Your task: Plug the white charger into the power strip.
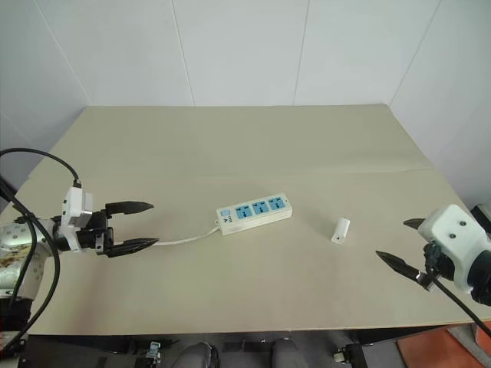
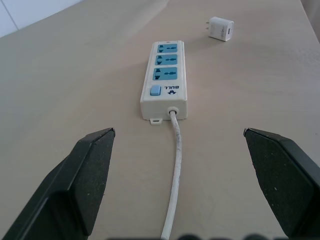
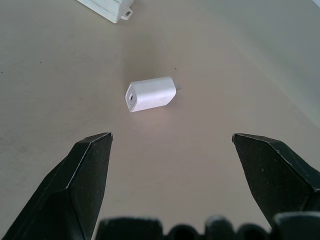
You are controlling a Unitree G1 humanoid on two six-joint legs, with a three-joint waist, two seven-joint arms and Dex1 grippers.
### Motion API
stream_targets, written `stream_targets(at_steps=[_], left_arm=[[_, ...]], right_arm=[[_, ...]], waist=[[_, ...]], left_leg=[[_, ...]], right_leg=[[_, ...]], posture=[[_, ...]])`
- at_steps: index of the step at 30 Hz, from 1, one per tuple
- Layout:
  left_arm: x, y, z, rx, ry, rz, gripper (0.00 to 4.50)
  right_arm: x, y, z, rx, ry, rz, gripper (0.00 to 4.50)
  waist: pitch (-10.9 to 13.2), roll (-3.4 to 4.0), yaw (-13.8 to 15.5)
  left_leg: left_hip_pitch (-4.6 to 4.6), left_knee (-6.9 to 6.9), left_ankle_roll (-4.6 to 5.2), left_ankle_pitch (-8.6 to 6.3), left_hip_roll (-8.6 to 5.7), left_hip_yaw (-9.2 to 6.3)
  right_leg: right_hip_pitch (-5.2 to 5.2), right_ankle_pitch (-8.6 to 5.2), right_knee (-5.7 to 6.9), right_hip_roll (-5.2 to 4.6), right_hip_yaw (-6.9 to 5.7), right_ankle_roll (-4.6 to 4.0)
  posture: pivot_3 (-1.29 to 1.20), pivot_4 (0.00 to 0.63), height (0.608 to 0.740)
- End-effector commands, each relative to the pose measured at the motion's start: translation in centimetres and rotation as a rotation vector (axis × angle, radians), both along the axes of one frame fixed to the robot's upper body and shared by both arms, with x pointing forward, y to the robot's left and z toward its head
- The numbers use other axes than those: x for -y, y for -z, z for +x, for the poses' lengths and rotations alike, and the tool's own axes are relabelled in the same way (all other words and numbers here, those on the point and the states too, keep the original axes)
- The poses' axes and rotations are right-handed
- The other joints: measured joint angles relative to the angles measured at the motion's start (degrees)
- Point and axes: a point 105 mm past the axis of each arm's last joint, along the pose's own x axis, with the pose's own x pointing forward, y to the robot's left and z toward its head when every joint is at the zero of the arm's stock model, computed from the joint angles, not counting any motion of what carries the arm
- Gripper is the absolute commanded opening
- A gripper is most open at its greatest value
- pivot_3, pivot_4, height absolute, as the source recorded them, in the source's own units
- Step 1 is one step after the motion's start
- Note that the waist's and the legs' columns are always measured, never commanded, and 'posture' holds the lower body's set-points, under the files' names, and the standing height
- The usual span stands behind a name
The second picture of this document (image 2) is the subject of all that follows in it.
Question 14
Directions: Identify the white power strip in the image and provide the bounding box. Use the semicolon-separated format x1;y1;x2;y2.
139;40;188;125

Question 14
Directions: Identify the white power strip cable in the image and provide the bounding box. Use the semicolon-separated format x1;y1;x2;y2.
160;107;183;240

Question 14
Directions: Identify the white USB charger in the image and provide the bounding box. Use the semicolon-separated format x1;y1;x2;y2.
205;16;235;42

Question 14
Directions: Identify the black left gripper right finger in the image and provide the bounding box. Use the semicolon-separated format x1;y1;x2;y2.
243;127;320;240

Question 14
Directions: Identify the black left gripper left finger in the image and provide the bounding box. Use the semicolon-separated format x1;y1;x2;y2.
0;127;116;240

